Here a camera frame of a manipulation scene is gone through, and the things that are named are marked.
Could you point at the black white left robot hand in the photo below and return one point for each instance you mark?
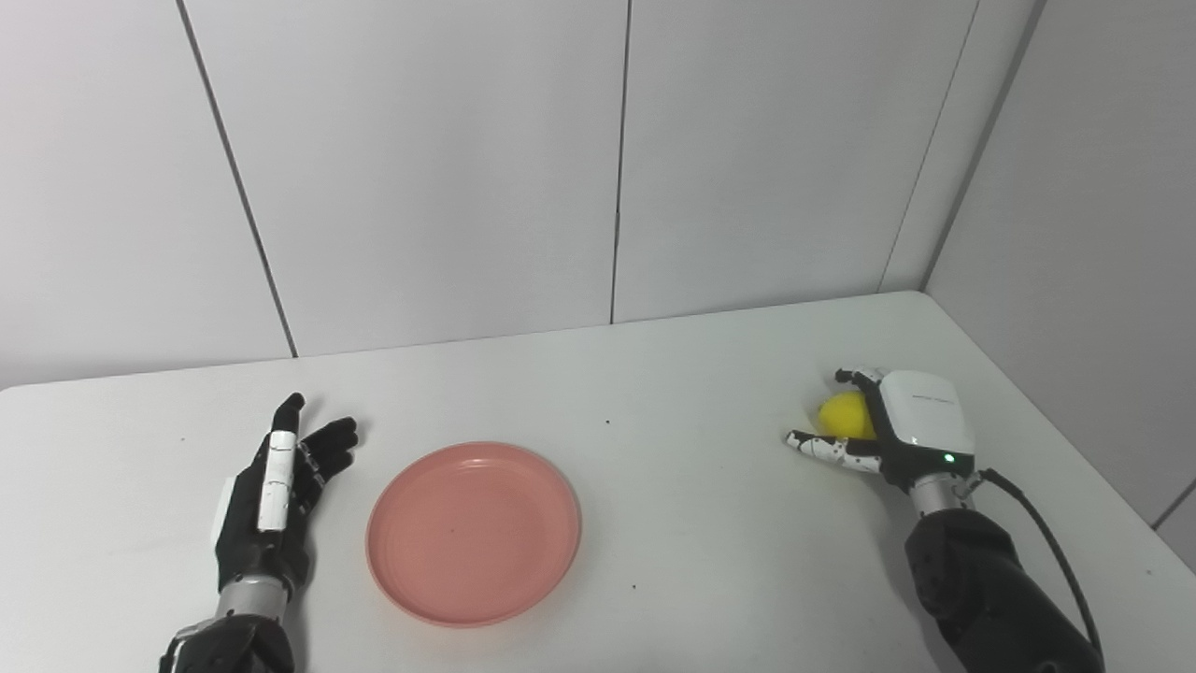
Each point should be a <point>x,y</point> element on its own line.
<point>248,542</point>

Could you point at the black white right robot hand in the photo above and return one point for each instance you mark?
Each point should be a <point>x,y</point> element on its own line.
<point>925,416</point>

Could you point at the yellow lemon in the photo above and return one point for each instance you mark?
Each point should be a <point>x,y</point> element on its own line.
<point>846,416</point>

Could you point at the pink round plate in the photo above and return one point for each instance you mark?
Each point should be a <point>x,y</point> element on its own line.
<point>472,533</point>

